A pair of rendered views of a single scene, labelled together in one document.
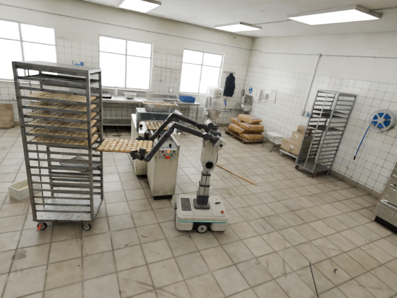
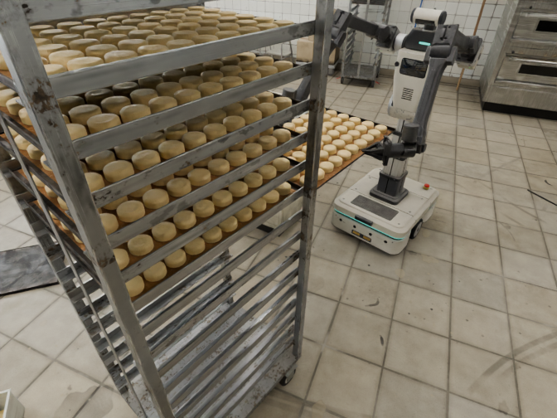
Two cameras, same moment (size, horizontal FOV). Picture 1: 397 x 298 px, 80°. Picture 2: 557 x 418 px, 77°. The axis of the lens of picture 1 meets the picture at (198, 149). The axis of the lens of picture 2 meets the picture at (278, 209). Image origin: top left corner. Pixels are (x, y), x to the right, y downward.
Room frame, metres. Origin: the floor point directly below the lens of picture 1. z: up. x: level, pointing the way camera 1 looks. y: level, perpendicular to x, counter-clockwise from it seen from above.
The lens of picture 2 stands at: (1.61, 1.76, 1.65)
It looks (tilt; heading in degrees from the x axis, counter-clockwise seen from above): 37 degrees down; 320
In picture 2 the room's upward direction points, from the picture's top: 1 degrees clockwise
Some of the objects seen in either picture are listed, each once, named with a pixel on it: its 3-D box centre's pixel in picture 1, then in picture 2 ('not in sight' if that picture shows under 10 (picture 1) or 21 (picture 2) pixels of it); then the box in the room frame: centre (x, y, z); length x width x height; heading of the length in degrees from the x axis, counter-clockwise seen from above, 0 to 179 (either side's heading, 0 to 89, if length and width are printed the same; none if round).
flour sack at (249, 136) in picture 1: (251, 135); not in sight; (6.83, -1.52, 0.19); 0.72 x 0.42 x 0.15; 122
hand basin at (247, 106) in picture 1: (245, 103); not in sight; (7.99, -1.35, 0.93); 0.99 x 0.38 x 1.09; 28
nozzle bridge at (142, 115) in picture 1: (158, 120); not in sight; (3.85, 0.73, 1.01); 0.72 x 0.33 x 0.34; 112
